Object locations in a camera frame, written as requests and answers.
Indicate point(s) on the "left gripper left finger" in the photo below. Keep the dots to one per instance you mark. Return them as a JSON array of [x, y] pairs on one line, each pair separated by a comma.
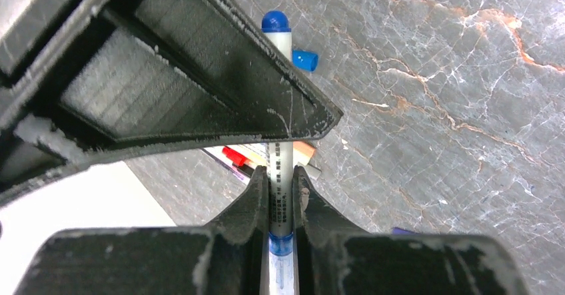
[[227, 255]]

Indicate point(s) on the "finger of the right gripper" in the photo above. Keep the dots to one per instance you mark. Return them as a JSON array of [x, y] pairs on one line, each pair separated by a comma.
[[87, 82]]

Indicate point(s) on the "orange cap marker pen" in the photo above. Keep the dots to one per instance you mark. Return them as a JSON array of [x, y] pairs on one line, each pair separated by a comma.
[[302, 152]]

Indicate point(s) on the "blue pen cap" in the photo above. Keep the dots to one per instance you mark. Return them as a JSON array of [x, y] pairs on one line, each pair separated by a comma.
[[305, 60]]

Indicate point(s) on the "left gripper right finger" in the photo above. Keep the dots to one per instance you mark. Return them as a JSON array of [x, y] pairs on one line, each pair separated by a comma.
[[335, 256]]

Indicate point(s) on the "black cap marker pen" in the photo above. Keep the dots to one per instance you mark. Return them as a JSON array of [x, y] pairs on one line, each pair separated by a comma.
[[216, 153]]

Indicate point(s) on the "purple pen cap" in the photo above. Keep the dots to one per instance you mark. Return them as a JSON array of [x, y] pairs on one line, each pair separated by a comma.
[[397, 230]]

